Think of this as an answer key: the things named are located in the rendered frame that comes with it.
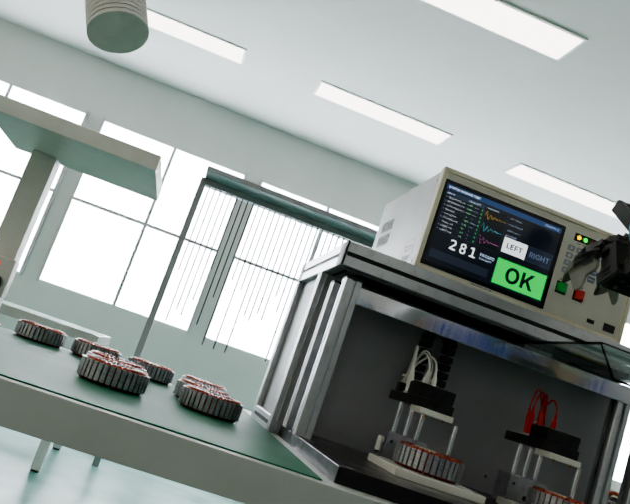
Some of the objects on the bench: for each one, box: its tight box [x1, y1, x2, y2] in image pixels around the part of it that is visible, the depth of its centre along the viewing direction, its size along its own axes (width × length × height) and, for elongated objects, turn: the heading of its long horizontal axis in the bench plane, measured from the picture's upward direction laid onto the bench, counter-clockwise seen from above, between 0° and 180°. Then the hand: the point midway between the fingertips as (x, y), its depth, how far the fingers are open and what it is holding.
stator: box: [392, 440, 465, 484], centre depth 118 cm, size 11×11×4 cm
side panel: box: [251, 272, 326, 435], centre depth 156 cm, size 28×3×32 cm, turn 72°
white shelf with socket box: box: [0, 90, 162, 326], centre depth 166 cm, size 35×37×46 cm
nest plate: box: [367, 452, 486, 504], centre depth 118 cm, size 15×15×1 cm
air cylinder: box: [373, 429, 427, 461], centre depth 132 cm, size 5×8×6 cm
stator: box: [76, 354, 150, 396], centre depth 118 cm, size 11×11×4 cm
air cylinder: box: [491, 469, 547, 504], centre depth 136 cm, size 5×8×6 cm
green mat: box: [0, 325, 322, 481], centre depth 132 cm, size 94×61×1 cm, turn 72°
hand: (583, 281), depth 134 cm, fingers open, 6 cm apart
